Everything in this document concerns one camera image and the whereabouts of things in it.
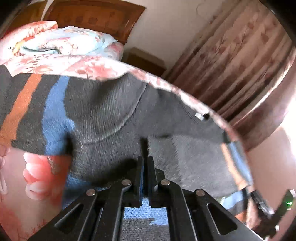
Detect wooden headboard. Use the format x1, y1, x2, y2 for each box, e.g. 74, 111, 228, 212
44, 0, 146, 44

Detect dark wooden nightstand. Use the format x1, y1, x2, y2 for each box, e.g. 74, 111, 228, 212
121, 47, 167, 77

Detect pink floral bed sheet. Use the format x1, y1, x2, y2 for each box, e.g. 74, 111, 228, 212
0, 54, 239, 241

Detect light blue folded blanket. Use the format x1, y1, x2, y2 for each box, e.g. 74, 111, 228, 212
20, 26, 117, 55

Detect dark grey striped sweater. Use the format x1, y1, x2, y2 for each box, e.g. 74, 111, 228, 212
0, 64, 254, 241

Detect pink floral pillow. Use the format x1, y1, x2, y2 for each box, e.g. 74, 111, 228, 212
1, 21, 58, 64

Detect floral pink curtain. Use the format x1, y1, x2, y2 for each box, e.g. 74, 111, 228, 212
166, 1, 295, 150

